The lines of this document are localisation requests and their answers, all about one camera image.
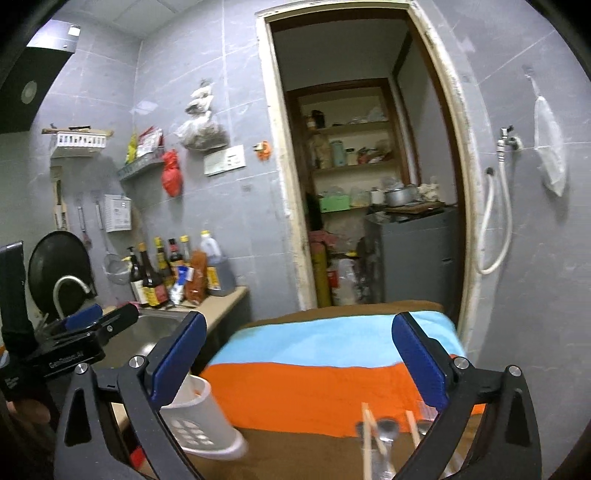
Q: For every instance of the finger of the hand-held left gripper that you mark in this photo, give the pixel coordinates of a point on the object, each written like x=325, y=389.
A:
x=120, y=318
x=83, y=316

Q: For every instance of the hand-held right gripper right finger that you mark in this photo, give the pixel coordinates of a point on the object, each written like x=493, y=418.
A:
x=418, y=360

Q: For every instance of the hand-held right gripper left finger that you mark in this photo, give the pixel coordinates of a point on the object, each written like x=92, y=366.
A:
x=180, y=355

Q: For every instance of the white plastic utensil holder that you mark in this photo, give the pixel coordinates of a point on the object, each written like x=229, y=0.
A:
x=203, y=415

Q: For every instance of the wooden chopstick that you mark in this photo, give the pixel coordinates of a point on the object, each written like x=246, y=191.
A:
x=413, y=429
x=381, y=445
x=367, y=443

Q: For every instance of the metal spoon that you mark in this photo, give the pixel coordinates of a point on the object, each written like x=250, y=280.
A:
x=388, y=428

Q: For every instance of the person's left hand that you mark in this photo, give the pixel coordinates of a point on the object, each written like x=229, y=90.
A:
x=27, y=410

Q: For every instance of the steel sink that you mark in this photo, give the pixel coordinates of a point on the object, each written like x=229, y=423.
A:
x=147, y=327

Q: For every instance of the dark pump bottle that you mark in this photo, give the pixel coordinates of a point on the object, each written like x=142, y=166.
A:
x=135, y=279

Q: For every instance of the metal strainer ladle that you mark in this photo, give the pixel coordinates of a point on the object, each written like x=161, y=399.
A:
x=117, y=272

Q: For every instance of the black wok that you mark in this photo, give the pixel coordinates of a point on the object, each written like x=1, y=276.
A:
x=51, y=263

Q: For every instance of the tall yellow cap bottle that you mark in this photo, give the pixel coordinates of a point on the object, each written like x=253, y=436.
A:
x=162, y=263

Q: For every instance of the blue white packet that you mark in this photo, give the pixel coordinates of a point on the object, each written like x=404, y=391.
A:
x=181, y=284

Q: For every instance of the orange seasoning packet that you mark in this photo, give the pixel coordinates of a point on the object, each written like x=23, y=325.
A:
x=196, y=277

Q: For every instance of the dark bottle black cap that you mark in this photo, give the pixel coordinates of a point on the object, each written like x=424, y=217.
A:
x=174, y=256

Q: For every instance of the hanging metal spatula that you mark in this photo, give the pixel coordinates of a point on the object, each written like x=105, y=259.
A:
x=83, y=221

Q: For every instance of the blue orange brown striped cloth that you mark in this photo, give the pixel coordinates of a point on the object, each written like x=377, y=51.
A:
x=323, y=360

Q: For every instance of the small yellow cap bottle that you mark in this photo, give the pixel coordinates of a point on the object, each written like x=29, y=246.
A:
x=185, y=249

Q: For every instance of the grey cabinet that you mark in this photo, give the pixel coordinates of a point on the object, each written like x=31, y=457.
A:
x=415, y=254

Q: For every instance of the white plastic jug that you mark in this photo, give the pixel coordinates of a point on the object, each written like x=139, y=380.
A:
x=345, y=281

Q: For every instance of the hanging wooden utensil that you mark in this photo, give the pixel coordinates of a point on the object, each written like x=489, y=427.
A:
x=60, y=203

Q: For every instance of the yellow cylinder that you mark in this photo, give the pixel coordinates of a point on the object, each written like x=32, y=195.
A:
x=319, y=272

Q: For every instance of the red plastic bag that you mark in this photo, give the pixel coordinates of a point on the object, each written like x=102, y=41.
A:
x=171, y=177

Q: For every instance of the wooden board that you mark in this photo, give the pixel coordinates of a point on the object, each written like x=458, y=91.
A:
x=415, y=207

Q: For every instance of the pink cloth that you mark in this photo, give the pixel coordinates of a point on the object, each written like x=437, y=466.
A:
x=321, y=239

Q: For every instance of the aluminium pot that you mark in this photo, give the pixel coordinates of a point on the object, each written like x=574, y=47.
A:
x=400, y=196

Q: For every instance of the white mug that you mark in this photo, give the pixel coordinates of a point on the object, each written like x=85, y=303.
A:
x=377, y=197

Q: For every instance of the yellow packet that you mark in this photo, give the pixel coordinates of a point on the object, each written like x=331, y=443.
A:
x=132, y=148

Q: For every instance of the white rag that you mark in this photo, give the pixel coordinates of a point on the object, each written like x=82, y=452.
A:
x=431, y=189

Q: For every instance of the white plastic basket rack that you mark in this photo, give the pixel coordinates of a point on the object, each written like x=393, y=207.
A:
x=78, y=141

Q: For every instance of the green box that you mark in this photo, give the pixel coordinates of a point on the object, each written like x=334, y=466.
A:
x=334, y=203

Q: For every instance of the red white packet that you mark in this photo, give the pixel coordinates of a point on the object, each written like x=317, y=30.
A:
x=150, y=141

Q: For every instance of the clear bag of dried goods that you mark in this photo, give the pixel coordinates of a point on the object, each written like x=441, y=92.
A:
x=203, y=131

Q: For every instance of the teal thermos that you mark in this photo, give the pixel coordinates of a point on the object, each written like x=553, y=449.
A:
x=338, y=154

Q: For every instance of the black range hood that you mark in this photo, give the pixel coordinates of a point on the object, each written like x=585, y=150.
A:
x=27, y=92

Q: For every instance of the hanging white garlic bag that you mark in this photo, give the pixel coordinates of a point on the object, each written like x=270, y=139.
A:
x=202, y=99

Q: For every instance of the wooden shelf unit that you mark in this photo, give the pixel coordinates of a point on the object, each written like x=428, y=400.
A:
x=351, y=125

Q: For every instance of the hanging clear plastic bag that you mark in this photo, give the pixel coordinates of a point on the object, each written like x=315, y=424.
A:
x=549, y=147

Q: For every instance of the white wall box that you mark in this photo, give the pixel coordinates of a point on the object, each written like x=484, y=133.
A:
x=117, y=212

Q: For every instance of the metal wall shelf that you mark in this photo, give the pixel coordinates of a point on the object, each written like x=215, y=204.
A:
x=138, y=168

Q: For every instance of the cream door frame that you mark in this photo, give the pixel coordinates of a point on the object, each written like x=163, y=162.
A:
x=288, y=207

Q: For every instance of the white wall socket panel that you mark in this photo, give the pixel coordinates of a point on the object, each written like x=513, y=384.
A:
x=225, y=160

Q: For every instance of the orange wall hook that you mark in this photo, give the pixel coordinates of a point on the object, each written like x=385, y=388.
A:
x=262, y=150

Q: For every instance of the metal wall tap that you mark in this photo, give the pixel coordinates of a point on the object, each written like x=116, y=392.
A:
x=508, y=138

